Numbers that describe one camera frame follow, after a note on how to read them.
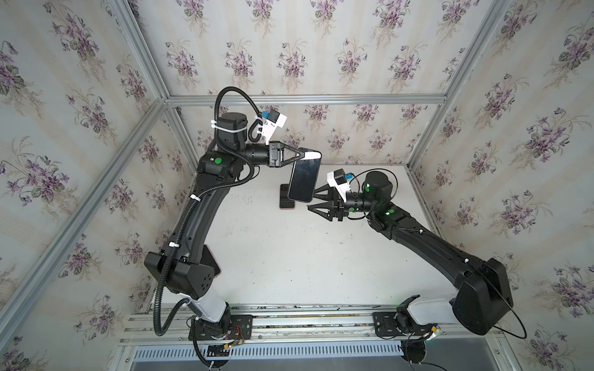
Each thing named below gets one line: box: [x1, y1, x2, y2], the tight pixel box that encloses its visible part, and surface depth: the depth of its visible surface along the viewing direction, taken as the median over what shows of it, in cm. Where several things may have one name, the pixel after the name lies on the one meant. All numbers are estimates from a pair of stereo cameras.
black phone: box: [287, 158, 321, 203], surface depth 63 cm
